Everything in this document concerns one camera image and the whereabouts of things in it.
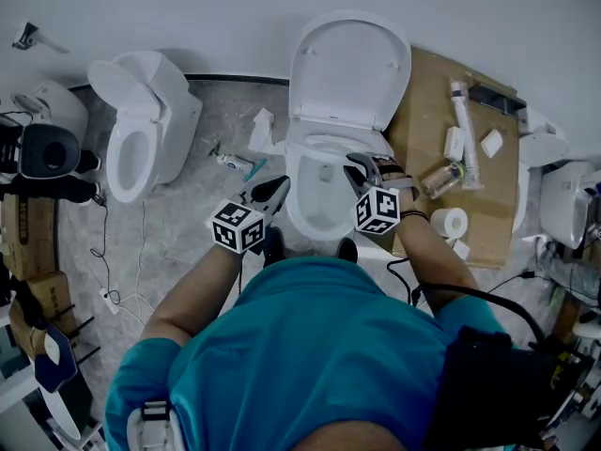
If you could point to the white toilet lid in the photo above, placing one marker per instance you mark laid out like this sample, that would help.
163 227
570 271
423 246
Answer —
347 64

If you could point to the person's right hand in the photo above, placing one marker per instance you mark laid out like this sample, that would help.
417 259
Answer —
389 168

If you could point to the black wrist band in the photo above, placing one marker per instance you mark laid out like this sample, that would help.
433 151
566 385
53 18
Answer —
415 214

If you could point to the small white rectangular box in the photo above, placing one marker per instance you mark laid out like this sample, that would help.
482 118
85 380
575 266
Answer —
454 144

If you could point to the white paper card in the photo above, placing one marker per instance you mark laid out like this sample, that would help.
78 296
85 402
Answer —
461 249

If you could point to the white toilet paper roll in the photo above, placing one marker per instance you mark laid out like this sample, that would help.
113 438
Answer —
450 221

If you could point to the small printed cardboard box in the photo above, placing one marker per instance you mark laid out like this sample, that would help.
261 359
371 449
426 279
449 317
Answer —
51 294

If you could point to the green plastic item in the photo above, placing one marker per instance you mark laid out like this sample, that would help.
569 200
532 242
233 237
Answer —
556 296

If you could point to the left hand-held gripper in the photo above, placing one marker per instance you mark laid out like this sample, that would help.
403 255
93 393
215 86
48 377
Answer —
237 228

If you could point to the large cardboard box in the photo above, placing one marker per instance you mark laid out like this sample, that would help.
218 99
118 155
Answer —
422 111

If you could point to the black bag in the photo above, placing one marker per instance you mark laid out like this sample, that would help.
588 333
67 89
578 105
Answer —
21 294

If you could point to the black waist pack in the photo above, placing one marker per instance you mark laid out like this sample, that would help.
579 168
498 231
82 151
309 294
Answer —
483 393

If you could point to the crumpled white tissue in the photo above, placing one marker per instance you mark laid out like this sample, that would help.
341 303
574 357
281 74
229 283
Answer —
260 132

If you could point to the person's right forearm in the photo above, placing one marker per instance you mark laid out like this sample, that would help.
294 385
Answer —
432 261

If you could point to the black phone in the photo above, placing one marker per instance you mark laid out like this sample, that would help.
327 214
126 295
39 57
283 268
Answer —
497 99

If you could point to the person's left black shoe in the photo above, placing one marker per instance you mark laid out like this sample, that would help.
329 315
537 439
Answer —
273 244

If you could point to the person's teal shirt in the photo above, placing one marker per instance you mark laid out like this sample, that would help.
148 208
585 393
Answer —
305 355

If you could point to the black metal rods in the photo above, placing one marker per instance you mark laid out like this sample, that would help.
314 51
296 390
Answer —
89 355

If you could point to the small white square box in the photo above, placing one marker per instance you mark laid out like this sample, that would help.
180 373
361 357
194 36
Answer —
491 143

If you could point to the person's right black shoe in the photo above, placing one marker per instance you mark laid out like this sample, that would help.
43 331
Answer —
347 249

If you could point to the white power strip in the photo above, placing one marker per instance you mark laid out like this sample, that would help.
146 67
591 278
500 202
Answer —
109 301

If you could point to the white toothpaste tube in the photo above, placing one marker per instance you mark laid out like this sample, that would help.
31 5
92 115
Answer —
232 161

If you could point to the white toilet with tank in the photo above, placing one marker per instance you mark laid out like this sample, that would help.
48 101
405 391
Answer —
174 125

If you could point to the person's left forearm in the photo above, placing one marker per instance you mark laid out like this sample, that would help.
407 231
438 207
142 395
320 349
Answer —
197 289

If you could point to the white tube in plastic wrap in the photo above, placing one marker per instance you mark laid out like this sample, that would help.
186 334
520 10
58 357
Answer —
465 125

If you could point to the white shelf frame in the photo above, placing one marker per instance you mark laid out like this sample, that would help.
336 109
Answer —
14 411

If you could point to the person's black shoe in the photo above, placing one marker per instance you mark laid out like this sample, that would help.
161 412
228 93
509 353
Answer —
273 244
347 249

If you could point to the dark grey oval device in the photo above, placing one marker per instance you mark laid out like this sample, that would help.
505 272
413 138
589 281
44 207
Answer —
33 158

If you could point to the black rack with devices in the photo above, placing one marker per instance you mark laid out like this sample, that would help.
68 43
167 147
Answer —
577 369

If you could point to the black and white wall sprayer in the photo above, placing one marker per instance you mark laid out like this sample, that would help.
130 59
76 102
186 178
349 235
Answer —
28 35

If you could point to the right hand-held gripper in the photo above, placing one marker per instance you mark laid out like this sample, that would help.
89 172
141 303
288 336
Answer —
378 212

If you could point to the clear glass jar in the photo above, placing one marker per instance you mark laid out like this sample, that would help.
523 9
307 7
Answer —
439 181

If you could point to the small green sprig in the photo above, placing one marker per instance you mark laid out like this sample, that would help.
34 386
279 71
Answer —
216 148

